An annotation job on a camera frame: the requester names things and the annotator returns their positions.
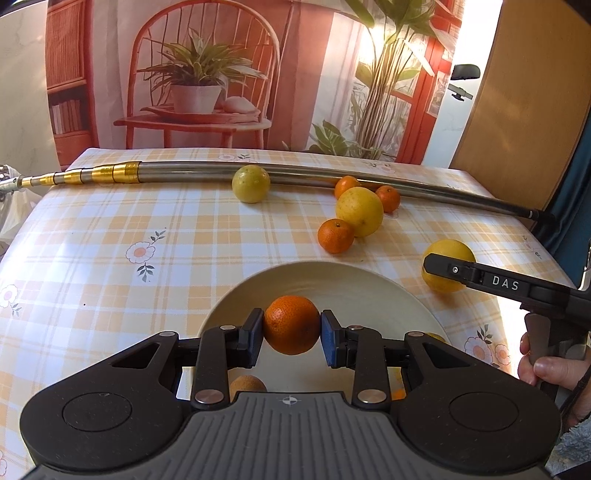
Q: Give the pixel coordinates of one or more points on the person's right hand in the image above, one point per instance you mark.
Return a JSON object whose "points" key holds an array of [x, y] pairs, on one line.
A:
{"points": [[563, 372]]}

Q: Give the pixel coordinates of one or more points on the small orange tangerine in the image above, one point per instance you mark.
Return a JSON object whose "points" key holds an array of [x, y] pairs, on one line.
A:
{"points": [[344, 184]]}

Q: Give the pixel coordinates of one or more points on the large yellow grapefruit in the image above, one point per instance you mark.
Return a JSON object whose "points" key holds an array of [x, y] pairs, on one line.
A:
{"points": [[361, 208]]}

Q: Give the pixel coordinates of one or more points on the printed room backdrop cloth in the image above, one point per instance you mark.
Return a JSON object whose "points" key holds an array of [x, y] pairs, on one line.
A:
{"points": [[360, 79]]}

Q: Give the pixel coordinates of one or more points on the orange tangerine with stem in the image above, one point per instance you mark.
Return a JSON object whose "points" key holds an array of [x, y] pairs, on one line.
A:
{"points": [[291, 324]]}

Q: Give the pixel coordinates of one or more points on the telescopic metal pole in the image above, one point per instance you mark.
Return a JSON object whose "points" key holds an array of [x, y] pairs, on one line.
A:
{"points": [[137, 172]]}

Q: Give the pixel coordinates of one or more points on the checked floral tablecloth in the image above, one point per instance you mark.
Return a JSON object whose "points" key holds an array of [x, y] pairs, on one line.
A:
{"points": [[95, 269]]}

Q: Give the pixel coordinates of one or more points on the greenish yellow large orange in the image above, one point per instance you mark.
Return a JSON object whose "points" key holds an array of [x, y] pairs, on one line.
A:
{"points": [[335, 236]]}

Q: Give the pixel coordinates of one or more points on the brown kiwi fruit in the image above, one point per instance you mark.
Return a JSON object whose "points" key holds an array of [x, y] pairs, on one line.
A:
{"points": [[245, 383]]}

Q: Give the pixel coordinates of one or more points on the small green-yellow lime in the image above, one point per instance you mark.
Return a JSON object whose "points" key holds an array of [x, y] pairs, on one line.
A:
{"points": [[250, 184]]}

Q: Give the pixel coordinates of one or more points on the wooden board panel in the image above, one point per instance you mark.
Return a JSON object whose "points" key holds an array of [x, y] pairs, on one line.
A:
{"points": [[532, 104]]}

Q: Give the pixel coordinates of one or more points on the white round plate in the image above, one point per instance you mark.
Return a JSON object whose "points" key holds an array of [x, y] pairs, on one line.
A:
{"points": [[354, 295]]}

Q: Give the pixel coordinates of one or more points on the yellow lemon fruit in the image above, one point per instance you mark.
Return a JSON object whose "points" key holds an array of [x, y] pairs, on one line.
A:
{"points": [[441, 283]]}

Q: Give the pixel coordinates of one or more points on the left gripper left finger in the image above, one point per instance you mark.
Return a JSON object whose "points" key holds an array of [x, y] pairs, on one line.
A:
{"points": [[214, 353]]}

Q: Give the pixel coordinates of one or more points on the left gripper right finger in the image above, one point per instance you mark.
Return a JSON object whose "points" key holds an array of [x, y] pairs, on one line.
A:
{"points": [[367, 354]]}

